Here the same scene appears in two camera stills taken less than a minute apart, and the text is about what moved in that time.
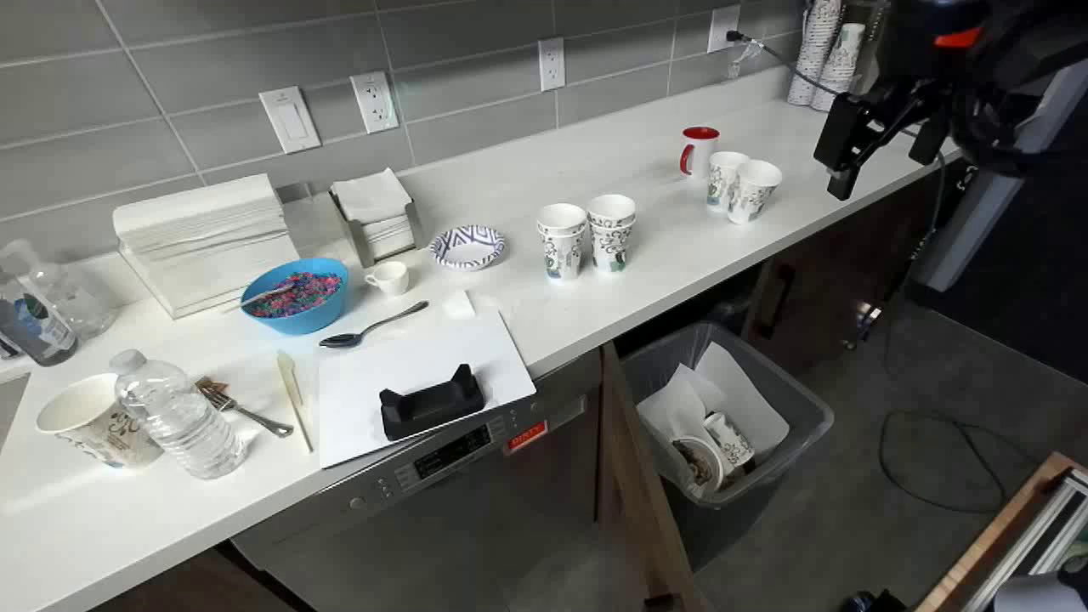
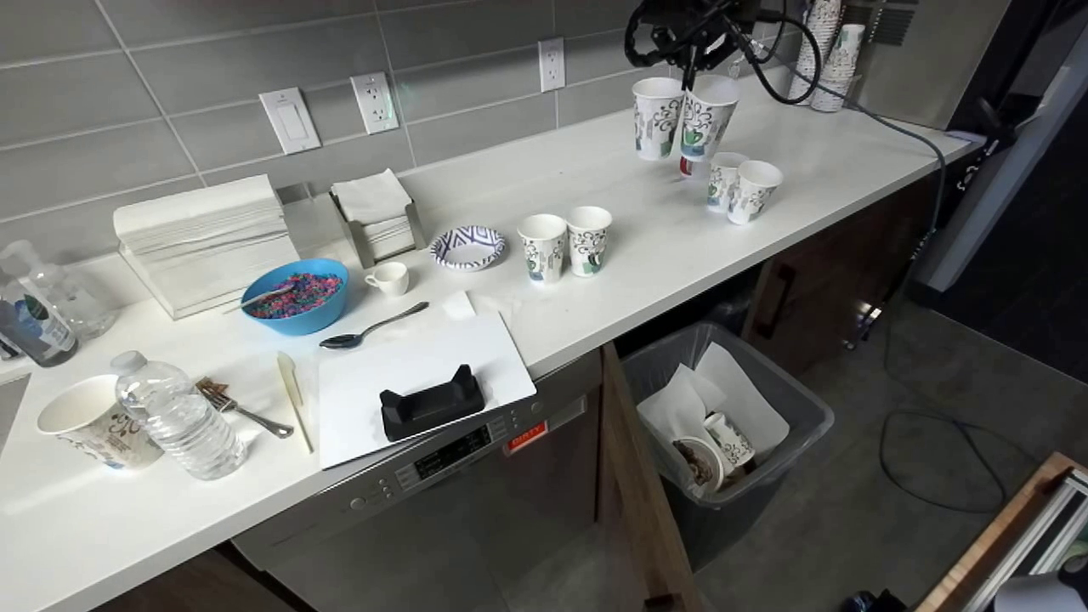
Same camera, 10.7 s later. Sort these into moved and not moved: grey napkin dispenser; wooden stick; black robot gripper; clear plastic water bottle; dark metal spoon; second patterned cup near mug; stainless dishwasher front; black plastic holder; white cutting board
Moved: black robot gripper
Not moved: black plastic holder; wooden stick; white cutting board; dark metal spoon; clear plastic water bottle; stainless dishwasher front; grey napkin dispenser; second patterned cup near mug
